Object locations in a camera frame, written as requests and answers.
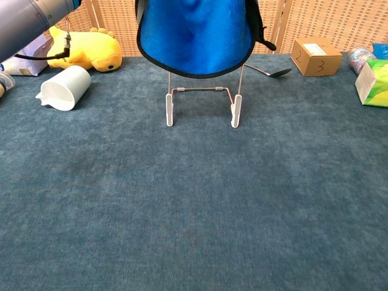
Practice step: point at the blue microfiber cloth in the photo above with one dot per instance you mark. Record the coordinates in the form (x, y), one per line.
(194, 36)

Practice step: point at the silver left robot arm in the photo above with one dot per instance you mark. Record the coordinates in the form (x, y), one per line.
(21, 24)

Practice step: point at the teal table cloth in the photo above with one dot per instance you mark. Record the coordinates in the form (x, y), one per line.
(182, 197)

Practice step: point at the metal spoon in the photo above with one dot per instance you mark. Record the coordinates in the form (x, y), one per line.
(279, 73)

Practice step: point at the light blue plastic cup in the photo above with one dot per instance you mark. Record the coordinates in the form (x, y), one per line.
(72, 83)

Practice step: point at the yellow plush toy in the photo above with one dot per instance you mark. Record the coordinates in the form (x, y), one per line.
(91, 48)

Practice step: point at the brown cardboard box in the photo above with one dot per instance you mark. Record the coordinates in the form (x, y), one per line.
(318, 59)

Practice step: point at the light purple carton box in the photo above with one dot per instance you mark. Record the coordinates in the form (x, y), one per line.
(27, 65)

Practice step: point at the wicker folding screen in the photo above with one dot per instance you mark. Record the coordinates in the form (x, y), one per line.
(333, 21)

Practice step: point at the green tissue pack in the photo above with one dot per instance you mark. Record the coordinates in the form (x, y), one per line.
(376, 85)

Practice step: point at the cream bottle with grey cap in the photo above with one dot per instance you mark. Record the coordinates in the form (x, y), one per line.
(4, 83)

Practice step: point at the blue snack bag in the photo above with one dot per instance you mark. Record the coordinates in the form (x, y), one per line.
(381, 50)

